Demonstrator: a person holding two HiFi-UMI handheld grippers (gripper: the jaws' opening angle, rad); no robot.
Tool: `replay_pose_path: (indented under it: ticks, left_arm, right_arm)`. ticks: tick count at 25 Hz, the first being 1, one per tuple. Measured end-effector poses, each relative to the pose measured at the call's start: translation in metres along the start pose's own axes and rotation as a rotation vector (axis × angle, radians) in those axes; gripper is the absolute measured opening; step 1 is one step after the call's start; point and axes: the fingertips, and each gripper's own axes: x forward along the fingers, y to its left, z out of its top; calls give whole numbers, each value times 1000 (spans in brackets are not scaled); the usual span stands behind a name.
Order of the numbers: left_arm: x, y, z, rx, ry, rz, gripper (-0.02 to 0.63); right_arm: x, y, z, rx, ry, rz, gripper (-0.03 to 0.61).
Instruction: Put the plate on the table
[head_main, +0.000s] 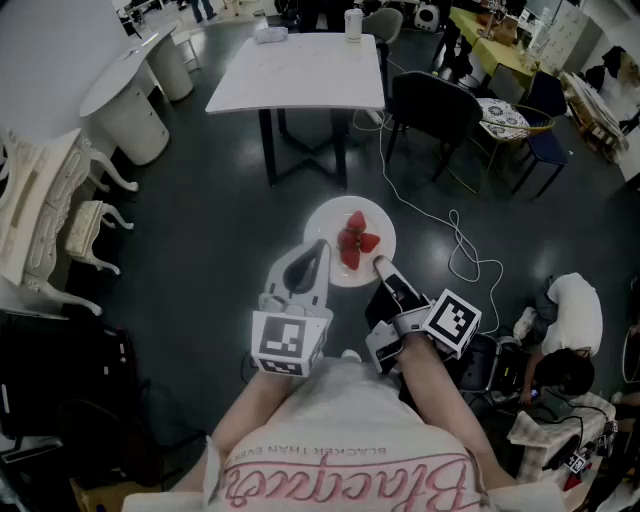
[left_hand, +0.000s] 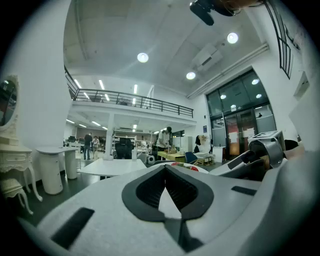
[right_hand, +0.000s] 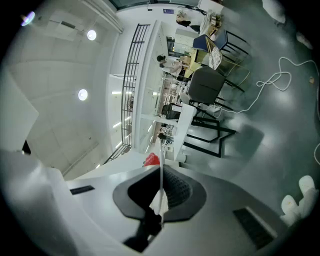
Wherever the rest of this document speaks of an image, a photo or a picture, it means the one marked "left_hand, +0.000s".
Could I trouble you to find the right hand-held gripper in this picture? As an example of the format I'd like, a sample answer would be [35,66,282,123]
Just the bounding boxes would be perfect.
[208,129,292,183]

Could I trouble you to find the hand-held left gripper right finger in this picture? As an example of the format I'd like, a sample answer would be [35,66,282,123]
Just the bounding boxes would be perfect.
[159,164,262,254]

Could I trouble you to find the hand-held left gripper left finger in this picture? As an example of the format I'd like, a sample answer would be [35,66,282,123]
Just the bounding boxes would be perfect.
[36,164,185,256]

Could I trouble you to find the person's right forearm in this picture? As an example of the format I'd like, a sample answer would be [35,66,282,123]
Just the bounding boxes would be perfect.
[284,144,307,161]

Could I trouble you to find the white round table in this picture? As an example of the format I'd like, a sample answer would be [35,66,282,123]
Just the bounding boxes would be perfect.
[78,158,149,180]

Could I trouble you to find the glass entrance doors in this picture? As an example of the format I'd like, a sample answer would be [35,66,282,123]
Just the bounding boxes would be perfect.
[204,69,277,157]

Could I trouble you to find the dark blue chair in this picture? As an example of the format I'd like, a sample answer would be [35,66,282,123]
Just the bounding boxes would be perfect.
[184,151,199,165]

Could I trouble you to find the white curved table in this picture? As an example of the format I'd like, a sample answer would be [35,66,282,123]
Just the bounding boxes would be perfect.
[35,146,80,196]

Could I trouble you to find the grey shell chair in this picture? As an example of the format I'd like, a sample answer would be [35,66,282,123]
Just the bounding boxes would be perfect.
[136,153,150,166]

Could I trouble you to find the yellow table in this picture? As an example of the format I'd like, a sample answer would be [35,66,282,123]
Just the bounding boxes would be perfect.
[157,150,187,162]

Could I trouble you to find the black office chair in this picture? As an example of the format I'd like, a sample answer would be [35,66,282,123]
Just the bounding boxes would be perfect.
[114,138,135,160]

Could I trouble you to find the white carved stool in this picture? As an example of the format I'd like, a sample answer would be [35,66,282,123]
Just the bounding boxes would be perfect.
[0,178,35,216]

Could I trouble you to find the white ceiling pipes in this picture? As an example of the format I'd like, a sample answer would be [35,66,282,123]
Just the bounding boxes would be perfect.
[186,42,270,99]

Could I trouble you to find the white carved dressing table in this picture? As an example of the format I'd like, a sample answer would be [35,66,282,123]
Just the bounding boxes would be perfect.
[0,136,44,202]

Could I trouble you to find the white ceiling air conditioner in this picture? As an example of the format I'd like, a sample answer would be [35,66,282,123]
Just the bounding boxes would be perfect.
[190,43,224,73]

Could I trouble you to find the black balcony railing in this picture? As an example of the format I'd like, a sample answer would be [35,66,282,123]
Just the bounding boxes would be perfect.
[64,65,195,120]

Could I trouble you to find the white oval vanity mirror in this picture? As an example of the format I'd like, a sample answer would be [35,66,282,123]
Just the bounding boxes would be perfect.
[0,74,20,133]

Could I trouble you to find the white wall cabinet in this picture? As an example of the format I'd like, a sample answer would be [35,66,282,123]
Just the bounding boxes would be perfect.
[292,70,311,101]

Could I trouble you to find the black metal wall frame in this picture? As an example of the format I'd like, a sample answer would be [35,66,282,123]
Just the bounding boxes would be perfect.
[264,0,295,80]

